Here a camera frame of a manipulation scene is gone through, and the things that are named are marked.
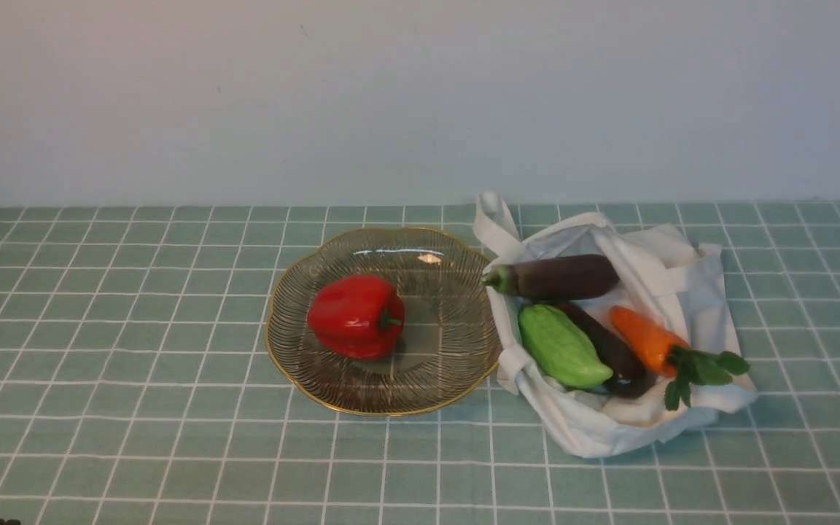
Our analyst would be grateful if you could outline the gold-rimmed glass plate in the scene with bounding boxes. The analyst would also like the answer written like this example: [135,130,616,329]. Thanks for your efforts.
[262,228,502,416]

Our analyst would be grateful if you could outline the brown eggplant green stem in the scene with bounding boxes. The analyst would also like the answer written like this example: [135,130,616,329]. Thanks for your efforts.
[481,254,621,301]

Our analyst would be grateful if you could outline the dark purple eggplant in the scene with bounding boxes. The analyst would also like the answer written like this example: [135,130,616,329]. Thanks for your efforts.
[554,302,656,400]

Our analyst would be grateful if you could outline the orange carrot with leaves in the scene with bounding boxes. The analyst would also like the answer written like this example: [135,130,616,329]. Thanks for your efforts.
[609,306,750,411]

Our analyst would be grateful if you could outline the red bell pepper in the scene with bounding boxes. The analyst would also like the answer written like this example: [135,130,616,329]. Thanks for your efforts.
[306,275,405,361]

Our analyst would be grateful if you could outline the light green chayote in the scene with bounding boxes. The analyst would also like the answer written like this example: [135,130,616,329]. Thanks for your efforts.
[518,303,614,389]

